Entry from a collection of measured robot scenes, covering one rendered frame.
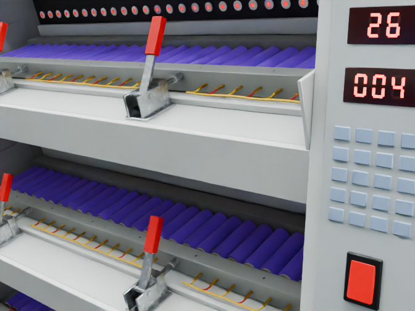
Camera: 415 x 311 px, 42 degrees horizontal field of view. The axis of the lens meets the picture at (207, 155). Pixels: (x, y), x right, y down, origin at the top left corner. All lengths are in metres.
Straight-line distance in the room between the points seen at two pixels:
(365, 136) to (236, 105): 0.15
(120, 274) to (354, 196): 0.32
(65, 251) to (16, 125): 0.16
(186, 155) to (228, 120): 0.05
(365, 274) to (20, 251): 0.46
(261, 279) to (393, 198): 0.20
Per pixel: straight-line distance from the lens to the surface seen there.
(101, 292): 0.59
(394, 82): 0.34
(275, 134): 0.41
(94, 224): 0.66
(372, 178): 0.35
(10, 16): 0.91
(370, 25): 0.35
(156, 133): 0.47
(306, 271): 0.40
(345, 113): 0.36
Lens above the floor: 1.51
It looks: 10 degrees down
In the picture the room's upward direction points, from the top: 2 degrees clockwise
